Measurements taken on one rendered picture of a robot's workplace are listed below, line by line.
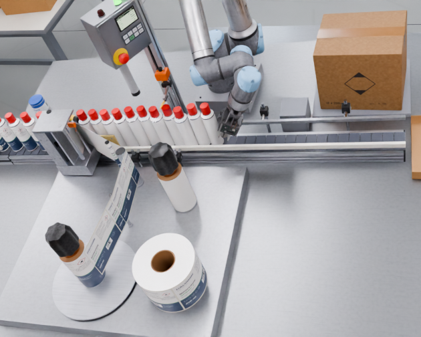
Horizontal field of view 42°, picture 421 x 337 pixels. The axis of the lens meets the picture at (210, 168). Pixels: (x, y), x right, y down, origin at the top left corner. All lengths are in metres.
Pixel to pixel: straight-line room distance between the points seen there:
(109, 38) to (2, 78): 3.00
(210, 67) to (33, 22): 1.89
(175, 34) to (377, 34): 2.52
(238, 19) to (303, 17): 2.05
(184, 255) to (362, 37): 0.99
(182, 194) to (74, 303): 0.51
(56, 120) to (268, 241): 0.91
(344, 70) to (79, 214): 1.11
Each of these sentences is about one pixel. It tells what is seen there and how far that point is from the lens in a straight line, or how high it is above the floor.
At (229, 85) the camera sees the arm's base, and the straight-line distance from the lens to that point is 2.28.
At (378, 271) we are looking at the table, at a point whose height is 0.83.
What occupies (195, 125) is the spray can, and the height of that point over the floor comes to 1.01.
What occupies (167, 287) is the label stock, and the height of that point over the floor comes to 1.02.
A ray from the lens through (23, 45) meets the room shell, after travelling 5.09.
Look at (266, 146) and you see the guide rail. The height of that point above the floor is 0.91.
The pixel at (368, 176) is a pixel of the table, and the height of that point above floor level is 0.83.
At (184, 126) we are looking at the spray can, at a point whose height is 1.02.
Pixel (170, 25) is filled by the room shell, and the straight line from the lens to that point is 4.46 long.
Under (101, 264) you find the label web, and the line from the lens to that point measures 1.87.
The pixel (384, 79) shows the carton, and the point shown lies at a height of 1.00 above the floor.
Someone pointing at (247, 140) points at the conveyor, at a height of 0.88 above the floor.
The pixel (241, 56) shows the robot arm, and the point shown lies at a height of 1.24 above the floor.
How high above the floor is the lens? 2.38
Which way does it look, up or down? 47 degrees down
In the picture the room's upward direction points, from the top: 22 degrees counter-clockwise
